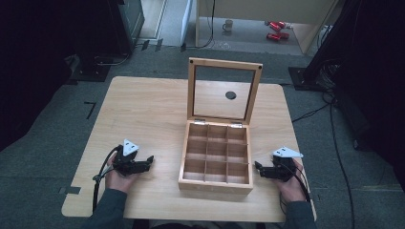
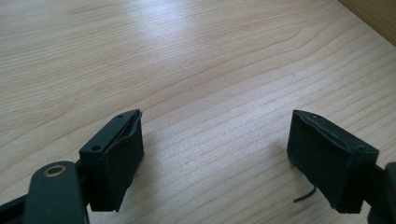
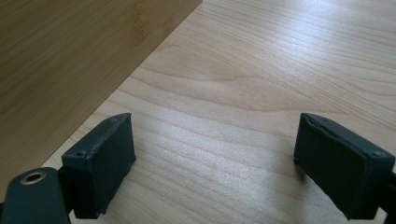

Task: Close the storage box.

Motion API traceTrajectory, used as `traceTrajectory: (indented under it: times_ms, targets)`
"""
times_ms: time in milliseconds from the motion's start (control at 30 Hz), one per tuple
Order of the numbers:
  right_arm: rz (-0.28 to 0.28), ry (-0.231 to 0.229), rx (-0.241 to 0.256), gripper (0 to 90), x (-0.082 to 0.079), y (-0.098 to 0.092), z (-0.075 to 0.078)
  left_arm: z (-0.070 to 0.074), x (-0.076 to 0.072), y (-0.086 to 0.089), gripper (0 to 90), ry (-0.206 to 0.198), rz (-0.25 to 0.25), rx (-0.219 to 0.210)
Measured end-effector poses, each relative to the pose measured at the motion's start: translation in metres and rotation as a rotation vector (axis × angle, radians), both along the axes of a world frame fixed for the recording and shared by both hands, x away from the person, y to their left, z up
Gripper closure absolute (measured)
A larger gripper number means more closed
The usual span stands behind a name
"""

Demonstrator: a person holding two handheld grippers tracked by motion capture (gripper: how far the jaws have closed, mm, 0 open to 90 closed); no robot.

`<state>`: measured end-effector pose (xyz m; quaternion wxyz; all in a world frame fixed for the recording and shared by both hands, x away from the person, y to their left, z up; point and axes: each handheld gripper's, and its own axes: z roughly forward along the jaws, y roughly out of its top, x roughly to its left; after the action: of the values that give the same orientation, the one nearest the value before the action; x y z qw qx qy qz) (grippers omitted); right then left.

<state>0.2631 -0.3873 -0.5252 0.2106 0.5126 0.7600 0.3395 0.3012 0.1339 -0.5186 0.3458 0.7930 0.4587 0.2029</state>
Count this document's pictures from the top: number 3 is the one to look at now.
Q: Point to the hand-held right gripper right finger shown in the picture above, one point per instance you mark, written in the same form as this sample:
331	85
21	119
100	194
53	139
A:
339	174

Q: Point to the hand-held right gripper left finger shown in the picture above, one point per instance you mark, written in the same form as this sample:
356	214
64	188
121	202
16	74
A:
99	168

